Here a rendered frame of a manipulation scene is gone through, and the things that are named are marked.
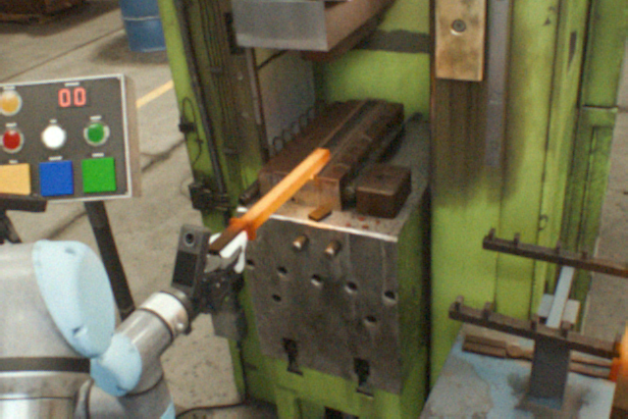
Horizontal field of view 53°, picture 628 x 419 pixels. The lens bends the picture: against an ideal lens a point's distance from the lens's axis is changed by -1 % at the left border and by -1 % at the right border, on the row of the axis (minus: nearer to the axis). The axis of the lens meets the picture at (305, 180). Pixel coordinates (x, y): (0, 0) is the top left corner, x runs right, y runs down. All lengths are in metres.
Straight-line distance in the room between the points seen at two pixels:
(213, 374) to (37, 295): 1.75
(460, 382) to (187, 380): 1.25
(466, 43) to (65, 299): 0.88
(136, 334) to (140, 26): 5.14
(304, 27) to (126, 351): 0.66
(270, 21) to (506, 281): 0.78
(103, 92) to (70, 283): 0.92
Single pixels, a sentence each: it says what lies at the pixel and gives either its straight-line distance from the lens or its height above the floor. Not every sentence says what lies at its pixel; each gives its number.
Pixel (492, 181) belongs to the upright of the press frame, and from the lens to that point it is 1.38.
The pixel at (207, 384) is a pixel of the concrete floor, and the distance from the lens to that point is 2.32.
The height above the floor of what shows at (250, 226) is 1.03.
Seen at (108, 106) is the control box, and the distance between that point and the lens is 1.49.
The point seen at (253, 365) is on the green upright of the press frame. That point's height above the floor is 0.17.
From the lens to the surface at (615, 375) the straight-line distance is 1.02.
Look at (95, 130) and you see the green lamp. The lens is 1.50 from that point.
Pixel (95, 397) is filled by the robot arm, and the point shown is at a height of 0.94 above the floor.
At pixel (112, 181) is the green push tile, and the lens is 1.47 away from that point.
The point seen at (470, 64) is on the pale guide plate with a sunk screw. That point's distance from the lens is 1.26.
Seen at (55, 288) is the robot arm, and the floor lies 1.30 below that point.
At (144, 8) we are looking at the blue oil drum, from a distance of 5.92.
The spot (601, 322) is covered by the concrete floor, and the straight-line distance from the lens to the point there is 2.54.
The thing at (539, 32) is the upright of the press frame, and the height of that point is 1.28.
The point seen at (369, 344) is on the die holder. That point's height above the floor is 0.61.
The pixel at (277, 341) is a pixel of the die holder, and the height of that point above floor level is 0.53.
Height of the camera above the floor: 1.64
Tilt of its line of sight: 29 degrees down
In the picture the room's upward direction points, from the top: 6 degrees counter-clockwise
